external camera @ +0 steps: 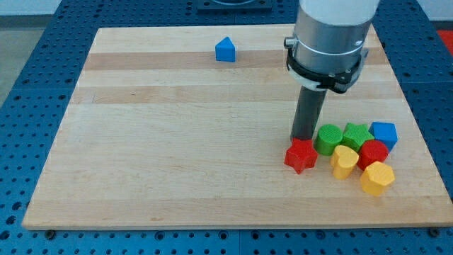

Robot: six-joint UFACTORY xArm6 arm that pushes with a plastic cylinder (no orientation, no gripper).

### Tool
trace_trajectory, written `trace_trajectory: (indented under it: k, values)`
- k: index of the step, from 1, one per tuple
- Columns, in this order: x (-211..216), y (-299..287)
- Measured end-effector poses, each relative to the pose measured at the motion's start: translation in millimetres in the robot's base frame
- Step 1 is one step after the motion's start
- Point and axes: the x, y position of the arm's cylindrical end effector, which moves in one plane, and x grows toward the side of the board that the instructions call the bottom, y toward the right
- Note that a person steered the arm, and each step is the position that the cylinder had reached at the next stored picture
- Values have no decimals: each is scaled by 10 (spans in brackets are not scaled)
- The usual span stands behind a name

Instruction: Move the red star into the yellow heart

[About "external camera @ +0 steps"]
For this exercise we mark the red star block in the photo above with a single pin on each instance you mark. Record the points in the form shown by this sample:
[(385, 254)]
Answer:
[(301, 155)]

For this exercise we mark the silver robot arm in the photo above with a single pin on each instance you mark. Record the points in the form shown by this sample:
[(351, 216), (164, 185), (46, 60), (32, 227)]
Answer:
[(326, 49)]

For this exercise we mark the yellow heart block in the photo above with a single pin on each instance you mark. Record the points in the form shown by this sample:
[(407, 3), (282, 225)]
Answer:
[(343, 161)]

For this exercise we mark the green star block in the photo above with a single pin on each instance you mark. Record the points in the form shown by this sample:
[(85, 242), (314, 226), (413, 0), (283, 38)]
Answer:
[(354, 136)]

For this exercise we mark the wooden board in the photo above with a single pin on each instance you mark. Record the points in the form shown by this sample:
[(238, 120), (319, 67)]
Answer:
[(159, 135)]

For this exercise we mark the blue triangle block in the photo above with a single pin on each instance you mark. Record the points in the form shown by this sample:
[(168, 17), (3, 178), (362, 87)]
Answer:
[(225, 50)]

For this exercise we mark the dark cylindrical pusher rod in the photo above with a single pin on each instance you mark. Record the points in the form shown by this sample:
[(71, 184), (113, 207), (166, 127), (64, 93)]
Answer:
[(307, 112)]

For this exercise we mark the green cylinder block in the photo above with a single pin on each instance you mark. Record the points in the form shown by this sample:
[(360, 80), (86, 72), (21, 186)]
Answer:
[(328, 138)]

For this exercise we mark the red cylinder block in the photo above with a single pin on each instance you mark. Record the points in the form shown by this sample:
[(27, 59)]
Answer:
[(370, 152)]

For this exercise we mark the yellow hexagon block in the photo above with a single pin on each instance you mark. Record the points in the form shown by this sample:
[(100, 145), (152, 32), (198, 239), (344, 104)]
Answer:
[(376, 178)]

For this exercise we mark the blue pentagon block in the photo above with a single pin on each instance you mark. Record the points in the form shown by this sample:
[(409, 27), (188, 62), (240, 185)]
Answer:
[(385, 132)]

